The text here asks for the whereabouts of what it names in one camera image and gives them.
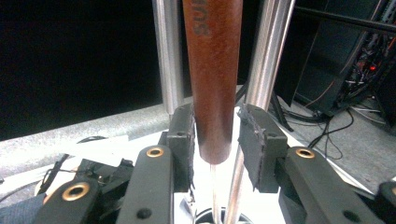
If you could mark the steel utensil stand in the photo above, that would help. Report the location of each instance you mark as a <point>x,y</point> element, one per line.
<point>267,62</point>

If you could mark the steel spatula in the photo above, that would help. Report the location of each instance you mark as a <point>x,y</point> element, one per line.
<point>168,62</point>

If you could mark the black tripod stand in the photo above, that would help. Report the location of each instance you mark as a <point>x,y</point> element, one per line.
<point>280,112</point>

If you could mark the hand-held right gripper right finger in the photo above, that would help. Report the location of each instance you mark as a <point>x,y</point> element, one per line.
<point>264,152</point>

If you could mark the dark equipment rack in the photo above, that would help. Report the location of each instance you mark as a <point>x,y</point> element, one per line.
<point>378,46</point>

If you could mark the black flat panel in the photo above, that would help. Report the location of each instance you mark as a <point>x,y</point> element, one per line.
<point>330,62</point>

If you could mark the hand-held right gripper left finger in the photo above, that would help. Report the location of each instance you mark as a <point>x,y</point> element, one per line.
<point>182,146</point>

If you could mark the white table mat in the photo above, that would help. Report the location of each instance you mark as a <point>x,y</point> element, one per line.
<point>203,186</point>

